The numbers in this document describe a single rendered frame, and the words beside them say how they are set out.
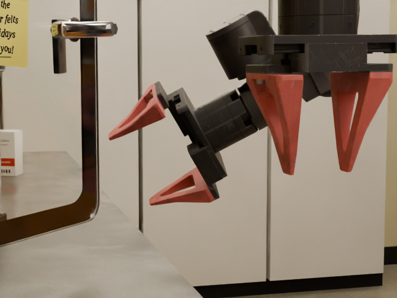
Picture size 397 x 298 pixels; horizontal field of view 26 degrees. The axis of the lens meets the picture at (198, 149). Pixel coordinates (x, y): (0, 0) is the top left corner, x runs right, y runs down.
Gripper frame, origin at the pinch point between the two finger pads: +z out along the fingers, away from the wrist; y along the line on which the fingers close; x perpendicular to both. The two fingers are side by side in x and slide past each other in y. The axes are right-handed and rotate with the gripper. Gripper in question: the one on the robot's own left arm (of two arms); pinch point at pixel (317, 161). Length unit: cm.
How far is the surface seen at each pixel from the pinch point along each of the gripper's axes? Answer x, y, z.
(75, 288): -26.9, 14.8, 15.3
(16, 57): -27.1, 19.8, -7.9
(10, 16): -26.5, 20.3, -11.8
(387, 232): -369, -199, 91
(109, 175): -325, -37, 45
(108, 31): -29.7, 10.4, -10.4
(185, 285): -25.0, 3.8, 15.4
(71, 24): -25.4, 14.6, -11.0
